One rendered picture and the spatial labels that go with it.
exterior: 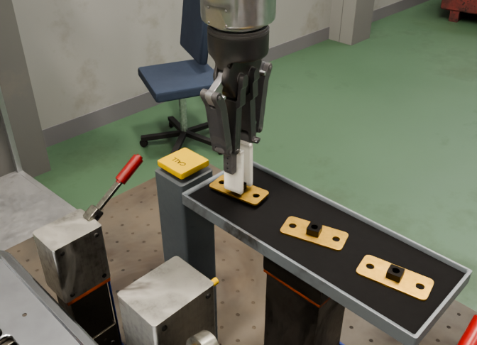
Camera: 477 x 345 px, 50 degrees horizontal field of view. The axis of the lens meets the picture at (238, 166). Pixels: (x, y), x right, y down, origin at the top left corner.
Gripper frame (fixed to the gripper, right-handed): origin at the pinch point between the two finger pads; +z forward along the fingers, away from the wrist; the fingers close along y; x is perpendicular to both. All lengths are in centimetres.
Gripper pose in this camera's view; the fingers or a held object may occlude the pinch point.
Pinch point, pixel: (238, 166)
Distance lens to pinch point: 72.3
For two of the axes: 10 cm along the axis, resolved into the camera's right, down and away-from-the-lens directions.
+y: -5.7, 4.4, -7.0
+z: 0.0, 8.4, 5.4
